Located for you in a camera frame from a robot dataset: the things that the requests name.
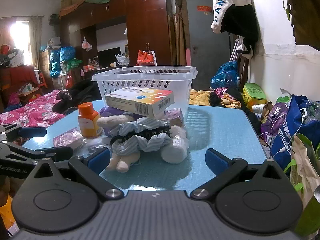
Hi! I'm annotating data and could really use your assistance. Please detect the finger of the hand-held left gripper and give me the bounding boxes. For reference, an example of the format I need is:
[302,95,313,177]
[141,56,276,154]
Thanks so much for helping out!
[0,140,73,165]
[0,123,47,141]

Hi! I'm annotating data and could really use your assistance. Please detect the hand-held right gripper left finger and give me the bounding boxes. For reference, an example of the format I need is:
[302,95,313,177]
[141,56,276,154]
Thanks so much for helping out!
[31,148,125,202]

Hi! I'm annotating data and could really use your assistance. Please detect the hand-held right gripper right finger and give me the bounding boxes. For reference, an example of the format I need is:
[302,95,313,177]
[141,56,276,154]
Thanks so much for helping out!
[190,148,288,202]

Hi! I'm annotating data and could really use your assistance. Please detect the beige plush toy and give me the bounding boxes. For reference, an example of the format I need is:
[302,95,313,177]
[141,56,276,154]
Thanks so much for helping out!
[97,112,188,172]

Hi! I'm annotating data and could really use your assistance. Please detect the orange bottle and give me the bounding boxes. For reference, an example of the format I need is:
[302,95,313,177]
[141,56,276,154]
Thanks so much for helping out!
[78,102,102,138]

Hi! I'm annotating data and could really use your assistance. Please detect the clear plastic bag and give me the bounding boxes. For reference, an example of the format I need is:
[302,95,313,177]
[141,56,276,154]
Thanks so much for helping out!
[160,132,190,165]

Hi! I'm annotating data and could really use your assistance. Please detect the white plastic basket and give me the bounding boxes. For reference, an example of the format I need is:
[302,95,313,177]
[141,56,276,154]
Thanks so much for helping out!
[91,66,198,111]

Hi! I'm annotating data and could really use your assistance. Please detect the pink packet in clear plastic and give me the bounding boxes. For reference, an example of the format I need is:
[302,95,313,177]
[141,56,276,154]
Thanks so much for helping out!
[53,127,84,148]

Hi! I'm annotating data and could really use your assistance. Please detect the pink floral blanket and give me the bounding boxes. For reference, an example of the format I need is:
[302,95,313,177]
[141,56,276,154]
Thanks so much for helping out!
[0,90,66,128]

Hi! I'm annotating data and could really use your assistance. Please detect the striped blue scrunchie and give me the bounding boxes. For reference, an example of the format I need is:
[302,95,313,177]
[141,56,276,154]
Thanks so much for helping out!
[109,117,173,156]

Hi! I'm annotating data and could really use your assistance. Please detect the black hair claw clip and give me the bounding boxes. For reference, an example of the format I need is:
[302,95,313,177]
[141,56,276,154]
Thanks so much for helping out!
[110,127,172,145]

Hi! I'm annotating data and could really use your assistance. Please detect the lavender packet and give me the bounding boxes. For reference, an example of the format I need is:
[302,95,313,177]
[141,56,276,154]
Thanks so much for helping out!
[164,108,185,127]

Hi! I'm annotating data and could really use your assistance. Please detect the yellow printed blanket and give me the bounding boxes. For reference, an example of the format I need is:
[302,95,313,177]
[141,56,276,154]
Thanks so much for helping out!
[189,89,242,109]

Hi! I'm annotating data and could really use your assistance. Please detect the black clothing pile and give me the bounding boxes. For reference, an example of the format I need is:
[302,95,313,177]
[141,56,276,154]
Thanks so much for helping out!
[52,79,103,113]

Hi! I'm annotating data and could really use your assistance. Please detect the purple printed bag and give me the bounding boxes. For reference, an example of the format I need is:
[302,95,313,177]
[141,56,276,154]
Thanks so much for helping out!
[261,102,290,136]

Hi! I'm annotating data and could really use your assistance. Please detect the white orange medicine box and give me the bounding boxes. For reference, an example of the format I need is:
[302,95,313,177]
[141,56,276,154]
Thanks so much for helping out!
[104,87,175,118]

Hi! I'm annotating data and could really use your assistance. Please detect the green box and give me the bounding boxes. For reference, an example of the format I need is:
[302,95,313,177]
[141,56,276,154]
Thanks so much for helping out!
[242,83,268,110]

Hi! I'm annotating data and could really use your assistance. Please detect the stack of blue bags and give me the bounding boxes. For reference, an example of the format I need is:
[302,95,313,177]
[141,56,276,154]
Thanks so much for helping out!
[50,46,76,78]

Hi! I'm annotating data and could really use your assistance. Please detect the blue tote bag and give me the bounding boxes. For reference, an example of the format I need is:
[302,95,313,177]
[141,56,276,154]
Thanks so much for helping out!
[271,95,315,170]

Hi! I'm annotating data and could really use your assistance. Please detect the blue plastic bag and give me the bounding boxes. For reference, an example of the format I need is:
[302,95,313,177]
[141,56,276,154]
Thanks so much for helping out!
[210,61,240,90]

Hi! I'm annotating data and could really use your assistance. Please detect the beige curtain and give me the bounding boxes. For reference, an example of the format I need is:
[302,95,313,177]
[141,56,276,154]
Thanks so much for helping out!
[29,16,43,69]

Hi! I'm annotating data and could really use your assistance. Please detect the black television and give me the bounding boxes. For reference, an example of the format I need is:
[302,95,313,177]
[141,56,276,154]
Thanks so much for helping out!
[97,46,122,68]

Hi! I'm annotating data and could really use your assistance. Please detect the red white plastic bag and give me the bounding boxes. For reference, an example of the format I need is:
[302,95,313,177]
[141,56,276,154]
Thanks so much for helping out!
[136,50,157,67]

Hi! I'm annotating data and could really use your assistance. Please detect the wooden boards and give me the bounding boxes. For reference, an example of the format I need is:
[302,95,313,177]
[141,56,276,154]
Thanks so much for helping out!
[167,0,187,65]

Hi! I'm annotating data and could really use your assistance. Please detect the brown wooden wardrobe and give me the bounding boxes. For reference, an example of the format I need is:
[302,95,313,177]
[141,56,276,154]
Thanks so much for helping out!
[60,0,175,90]

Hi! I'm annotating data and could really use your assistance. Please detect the white black hanging hoodie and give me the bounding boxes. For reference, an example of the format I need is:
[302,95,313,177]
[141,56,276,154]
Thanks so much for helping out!
[211,0,259,59]

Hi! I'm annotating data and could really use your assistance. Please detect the green hangers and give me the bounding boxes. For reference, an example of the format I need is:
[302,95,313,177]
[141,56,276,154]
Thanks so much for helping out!
[280,0,293,22]

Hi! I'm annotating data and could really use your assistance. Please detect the olive hanging garment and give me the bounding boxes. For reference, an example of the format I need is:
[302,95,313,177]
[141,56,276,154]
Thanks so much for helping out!
[290,0,320,47]

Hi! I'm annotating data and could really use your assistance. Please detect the paper bag with green handles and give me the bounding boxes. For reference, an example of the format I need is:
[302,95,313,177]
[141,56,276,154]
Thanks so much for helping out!
[290,134,320,236]

